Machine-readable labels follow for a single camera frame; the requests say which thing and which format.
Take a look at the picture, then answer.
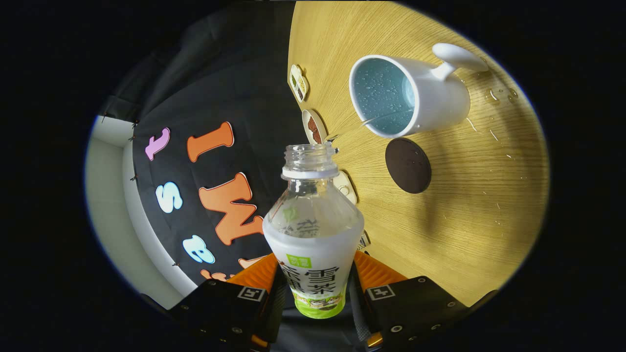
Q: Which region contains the cream white toaster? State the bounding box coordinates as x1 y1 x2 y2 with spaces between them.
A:
334 170 358 205

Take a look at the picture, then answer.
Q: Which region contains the clear juice bottle white label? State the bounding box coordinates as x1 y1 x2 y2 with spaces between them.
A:
262 143 365 319

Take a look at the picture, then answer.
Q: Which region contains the wooden table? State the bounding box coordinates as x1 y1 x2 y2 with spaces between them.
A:
287 0 551 308

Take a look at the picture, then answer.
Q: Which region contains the white cup with handle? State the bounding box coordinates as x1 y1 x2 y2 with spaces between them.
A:
349 43 490 138

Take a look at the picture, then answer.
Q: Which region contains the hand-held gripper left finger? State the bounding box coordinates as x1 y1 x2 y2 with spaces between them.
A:
169 253 288 350

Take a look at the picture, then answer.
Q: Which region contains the dark brown round coaster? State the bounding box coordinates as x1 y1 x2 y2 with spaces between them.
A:
385 137 432 194

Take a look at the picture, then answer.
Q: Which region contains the white divided dish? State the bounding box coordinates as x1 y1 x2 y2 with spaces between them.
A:
289 64 310 103

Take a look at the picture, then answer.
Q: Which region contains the black backdrop cloth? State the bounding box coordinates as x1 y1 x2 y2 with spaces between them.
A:
98 0 313 294

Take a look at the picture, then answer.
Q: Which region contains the round cream plate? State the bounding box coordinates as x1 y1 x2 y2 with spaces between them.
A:
301 109 328 145

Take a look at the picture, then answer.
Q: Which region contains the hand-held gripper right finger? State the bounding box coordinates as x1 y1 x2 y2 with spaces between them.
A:
350 250 472 349

